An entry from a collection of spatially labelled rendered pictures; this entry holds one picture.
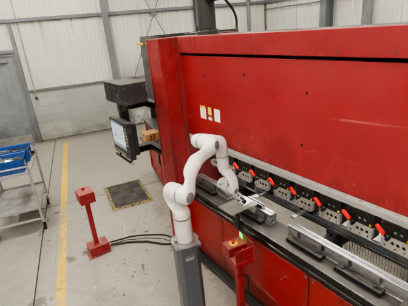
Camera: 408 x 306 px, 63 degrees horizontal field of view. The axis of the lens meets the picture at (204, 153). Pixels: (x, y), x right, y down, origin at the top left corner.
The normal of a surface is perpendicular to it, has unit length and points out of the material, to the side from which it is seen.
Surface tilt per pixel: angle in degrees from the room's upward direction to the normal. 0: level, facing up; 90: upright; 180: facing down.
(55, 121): 90
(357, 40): 90
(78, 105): 90
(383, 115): 90
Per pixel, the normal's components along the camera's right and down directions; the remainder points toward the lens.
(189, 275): 0.36, 0.30
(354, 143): -0.83, 0.26
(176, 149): 0.55, 0.25
